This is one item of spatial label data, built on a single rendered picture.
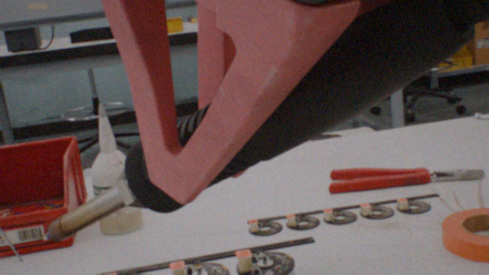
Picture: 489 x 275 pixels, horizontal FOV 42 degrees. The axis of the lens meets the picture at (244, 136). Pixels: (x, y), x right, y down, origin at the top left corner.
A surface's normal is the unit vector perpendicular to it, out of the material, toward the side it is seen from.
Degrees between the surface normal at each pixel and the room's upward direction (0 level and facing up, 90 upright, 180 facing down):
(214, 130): 103
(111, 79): 90
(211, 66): 87
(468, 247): 90
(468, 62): 92
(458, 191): 0
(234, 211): 0
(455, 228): 3
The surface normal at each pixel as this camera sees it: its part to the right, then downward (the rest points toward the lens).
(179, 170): -0.62, 0.40
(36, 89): 0.16, 0.22
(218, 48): -0.57, 0.22
